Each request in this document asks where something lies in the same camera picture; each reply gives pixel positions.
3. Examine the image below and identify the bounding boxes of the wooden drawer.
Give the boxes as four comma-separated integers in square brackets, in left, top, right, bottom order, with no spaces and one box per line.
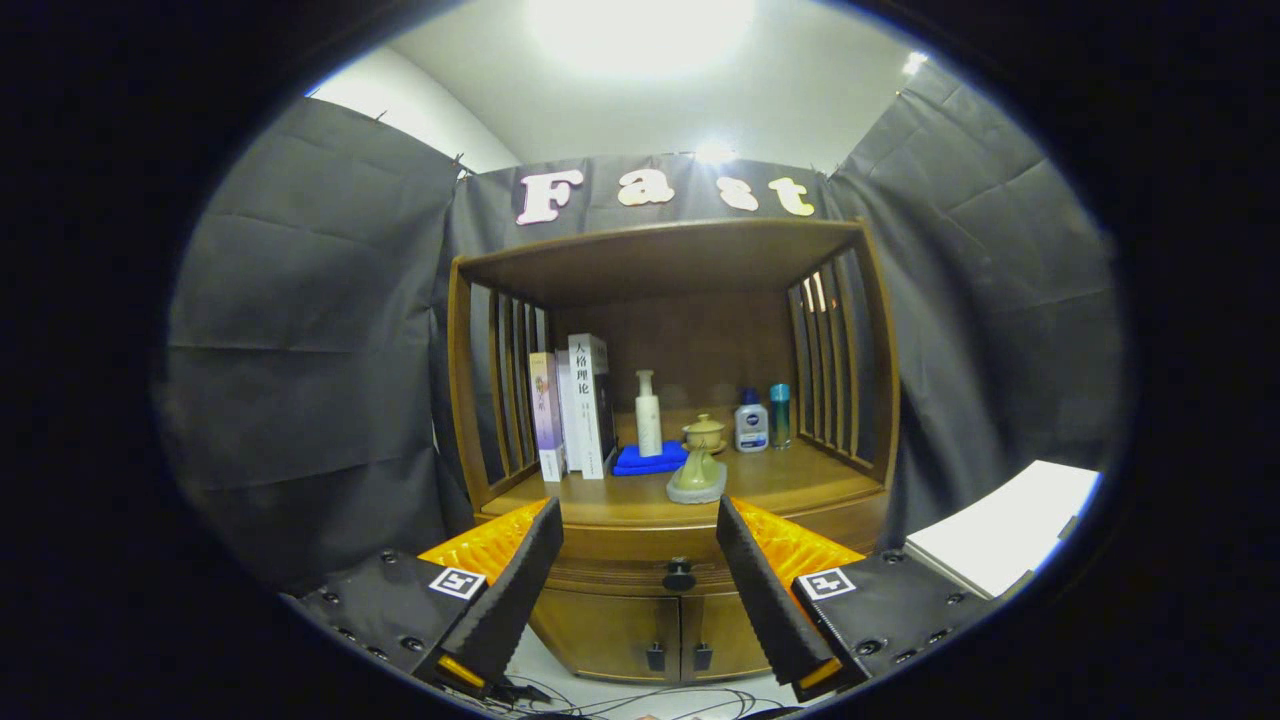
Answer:
[545,555,746,601]

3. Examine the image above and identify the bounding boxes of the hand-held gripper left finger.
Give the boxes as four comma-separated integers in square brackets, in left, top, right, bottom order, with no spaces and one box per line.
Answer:
[290,497,565,693]

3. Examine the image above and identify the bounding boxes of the blue folded cloth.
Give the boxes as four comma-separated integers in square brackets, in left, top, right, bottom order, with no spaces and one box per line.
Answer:
[612,441,690,478]

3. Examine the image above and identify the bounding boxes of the black cables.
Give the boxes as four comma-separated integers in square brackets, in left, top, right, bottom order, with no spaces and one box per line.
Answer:
[490,675,791,719]

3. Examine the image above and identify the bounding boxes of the large ceiling light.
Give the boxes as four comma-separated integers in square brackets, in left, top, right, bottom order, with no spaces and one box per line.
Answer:
[525,0,756,76]

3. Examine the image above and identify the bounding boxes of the purple book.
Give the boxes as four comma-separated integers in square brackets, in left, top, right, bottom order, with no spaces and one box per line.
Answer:
[528,351,566,484]

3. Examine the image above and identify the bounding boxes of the thick white black book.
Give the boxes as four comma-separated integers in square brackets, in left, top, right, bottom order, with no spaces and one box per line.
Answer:
[568,333,617,481]

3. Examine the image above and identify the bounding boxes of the wooden cabinet door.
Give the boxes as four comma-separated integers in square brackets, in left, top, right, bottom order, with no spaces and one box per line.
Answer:
[530,590,683,684]
[682,592,771,681]

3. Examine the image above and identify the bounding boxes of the black backdrop cloth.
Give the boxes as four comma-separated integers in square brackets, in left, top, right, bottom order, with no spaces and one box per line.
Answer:
[155,60,1126,591]

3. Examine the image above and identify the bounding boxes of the wooden cabinet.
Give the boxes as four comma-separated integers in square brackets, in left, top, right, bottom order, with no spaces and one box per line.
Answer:
[447,218,901,686]

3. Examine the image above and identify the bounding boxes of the wooden countertop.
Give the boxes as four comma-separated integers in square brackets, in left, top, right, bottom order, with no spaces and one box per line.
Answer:
[480,405,888,561]

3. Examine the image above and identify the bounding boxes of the white board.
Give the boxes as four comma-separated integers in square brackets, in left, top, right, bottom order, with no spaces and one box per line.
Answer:
[903,460,1101,599]

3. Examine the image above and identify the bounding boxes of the white pump bottle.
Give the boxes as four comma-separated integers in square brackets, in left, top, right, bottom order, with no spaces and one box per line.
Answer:
[635,370,664,458]

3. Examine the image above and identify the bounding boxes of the white bottle with blue cap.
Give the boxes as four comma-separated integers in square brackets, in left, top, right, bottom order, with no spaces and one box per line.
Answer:
[734,388,770,454]

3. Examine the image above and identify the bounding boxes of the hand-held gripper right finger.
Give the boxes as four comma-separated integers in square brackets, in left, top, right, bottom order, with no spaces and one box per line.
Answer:
[715,494,1001,703]

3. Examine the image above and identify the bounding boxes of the beige lidded teacup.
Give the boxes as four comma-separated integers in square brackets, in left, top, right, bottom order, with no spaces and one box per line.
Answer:
[682,413,729,456]

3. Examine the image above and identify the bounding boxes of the thin white book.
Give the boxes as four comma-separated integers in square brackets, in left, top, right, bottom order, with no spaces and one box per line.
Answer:
[556,350,583,474]

